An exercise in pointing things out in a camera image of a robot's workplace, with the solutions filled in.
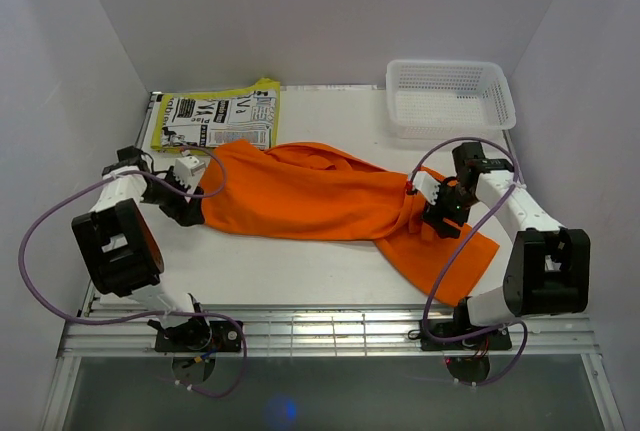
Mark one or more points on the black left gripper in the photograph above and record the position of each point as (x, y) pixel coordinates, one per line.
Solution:
(184, 214)

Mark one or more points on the aluminium table edge rail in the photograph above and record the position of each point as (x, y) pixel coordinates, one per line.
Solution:
(325, 332)

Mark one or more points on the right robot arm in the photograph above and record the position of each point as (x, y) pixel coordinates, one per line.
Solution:
(548, 270)

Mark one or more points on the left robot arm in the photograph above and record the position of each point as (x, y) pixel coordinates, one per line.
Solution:
(120, 252)

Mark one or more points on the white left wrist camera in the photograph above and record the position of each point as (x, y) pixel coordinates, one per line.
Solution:
(188, 171)

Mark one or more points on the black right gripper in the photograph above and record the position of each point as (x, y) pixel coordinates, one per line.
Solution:
(433, 216)

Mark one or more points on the white perforated plastic basket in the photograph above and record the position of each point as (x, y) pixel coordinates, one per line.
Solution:
(427, 98)

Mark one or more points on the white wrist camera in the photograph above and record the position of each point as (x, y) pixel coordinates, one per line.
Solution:
(188, 171)
(424, 184)

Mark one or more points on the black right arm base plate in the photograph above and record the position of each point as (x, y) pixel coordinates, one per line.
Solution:
(445, 336)

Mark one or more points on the orange trousers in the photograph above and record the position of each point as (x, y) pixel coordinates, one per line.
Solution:
(312, 191)

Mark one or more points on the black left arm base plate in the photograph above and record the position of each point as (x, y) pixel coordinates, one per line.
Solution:
(195, 337)

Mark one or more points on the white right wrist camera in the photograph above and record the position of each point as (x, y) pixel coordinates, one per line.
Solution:
(424, 184)

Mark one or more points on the newspaper print yellow folded trousers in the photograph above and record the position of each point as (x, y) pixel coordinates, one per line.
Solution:
(212, 119)

